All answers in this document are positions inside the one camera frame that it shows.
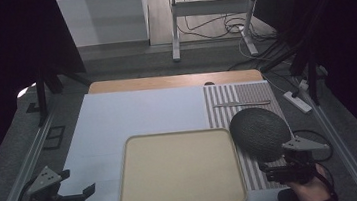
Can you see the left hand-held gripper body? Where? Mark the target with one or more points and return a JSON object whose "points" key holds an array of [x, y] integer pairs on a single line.
{"points": [[47, 198]]}

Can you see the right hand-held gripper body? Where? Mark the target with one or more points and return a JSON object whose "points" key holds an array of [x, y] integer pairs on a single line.
{"points": [[299, 165]]}

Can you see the dark grey round woven placemat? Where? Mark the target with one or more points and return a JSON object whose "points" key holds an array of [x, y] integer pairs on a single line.
{"points": [[259, 133]]}

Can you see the person's right hand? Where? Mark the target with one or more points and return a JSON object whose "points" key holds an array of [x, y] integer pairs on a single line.
{"points": [[311, 192]]}

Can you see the white power strip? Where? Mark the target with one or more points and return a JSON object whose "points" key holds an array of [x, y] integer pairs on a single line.
{"points": [[297, 102]]}

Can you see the table knife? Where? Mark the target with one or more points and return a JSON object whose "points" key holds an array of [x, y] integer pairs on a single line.
{"points": [[240, 104]]}

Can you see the grey striped placemat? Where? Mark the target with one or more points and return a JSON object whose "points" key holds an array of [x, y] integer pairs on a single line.
{"points": [[224, 109]]}

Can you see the black metal stand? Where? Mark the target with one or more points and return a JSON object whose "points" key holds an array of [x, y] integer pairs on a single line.
{"points": [[41, 94], [310, 66]]}

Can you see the beige rectangular tray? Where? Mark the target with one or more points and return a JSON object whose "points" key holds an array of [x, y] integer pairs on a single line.
{"points": [[180, 170]]}

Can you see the light blue table mat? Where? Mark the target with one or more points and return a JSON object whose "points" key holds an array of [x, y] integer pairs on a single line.
{"points": [[141, 112]]}

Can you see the white cabinet panel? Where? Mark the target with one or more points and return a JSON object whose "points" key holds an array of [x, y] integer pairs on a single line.
{"points": [[104, 19]]}

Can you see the aluminium rail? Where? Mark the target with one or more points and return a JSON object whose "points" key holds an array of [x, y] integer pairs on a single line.
{"points": [[23, 173], [346, 150]]}

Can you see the white desk frame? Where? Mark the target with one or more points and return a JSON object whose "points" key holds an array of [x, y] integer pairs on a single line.
{"points": [[210, 7]]}

